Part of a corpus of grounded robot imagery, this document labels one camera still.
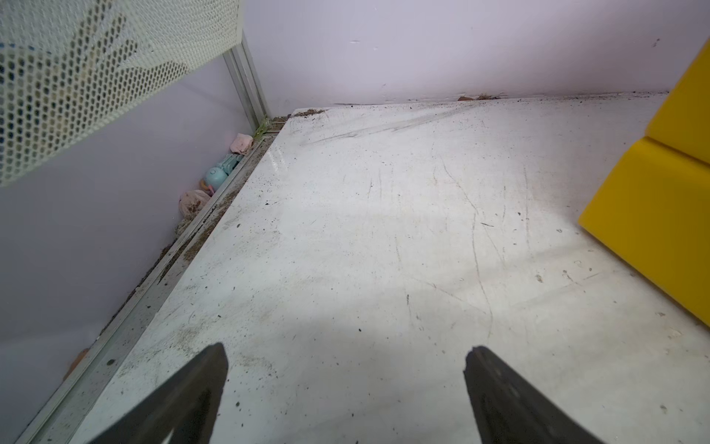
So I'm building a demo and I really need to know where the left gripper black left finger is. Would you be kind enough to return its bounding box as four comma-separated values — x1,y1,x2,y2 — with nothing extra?
92,342,229,443

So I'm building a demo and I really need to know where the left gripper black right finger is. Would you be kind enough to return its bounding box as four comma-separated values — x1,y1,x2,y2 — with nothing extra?
463,346,600,443

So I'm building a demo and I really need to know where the yellow plastic drawer cabinet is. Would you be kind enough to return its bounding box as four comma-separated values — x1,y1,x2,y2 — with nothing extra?
579,46,709,324

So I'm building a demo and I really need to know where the teal round debris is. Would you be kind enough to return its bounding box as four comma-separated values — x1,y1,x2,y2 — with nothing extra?
202,166,229,192

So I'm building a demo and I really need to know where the pink crumpled debris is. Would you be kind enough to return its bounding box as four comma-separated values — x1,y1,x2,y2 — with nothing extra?
229,133,254,155

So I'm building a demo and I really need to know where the aluminium frame rail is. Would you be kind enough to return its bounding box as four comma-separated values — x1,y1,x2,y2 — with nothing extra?
1,44,269,443

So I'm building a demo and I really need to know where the white mesh wall shelf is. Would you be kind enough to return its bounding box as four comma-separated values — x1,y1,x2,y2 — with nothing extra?
1,0,243,184

